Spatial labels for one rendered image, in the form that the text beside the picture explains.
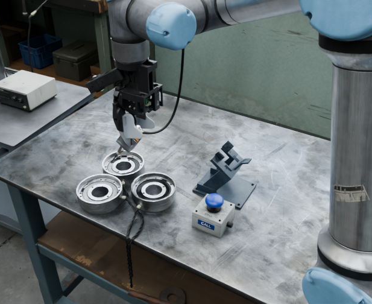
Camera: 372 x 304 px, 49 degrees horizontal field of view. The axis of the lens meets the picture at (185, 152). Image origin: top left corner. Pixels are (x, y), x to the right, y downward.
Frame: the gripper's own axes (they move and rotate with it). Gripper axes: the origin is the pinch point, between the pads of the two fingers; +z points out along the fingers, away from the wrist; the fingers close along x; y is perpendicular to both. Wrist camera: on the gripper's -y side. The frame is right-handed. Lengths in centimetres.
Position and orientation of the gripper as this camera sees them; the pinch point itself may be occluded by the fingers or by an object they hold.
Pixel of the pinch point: (130, 137)
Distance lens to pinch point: 97.1
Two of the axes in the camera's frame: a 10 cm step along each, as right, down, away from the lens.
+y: 8.7, 2.9, -4.0
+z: -0.1, 8.2, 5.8
